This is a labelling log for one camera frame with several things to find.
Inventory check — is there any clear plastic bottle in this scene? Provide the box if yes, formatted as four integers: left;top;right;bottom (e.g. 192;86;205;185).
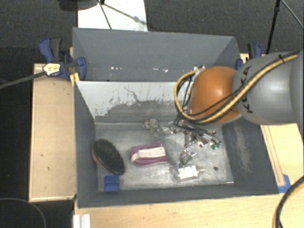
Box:
170;164;205;182

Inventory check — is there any clear glass thing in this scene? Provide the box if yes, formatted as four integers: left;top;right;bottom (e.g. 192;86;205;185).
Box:
165;121;181;135

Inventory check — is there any grey mottled toy animal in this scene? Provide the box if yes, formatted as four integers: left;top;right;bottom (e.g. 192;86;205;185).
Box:
142;118;160;134

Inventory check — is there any black oval brush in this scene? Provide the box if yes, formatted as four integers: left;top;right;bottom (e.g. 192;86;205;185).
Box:
91;139;126;176

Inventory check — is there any blue block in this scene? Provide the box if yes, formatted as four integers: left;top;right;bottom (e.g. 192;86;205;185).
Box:
104;175;120;192

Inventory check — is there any grey metal bin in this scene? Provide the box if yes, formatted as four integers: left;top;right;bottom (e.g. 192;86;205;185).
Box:
72;27;280;209

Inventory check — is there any pale wood board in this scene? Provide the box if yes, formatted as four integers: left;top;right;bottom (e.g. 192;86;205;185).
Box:
28;61;78;203

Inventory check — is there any purple coiled cable, white label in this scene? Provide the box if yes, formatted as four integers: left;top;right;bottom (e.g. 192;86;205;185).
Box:
129;142;170;167

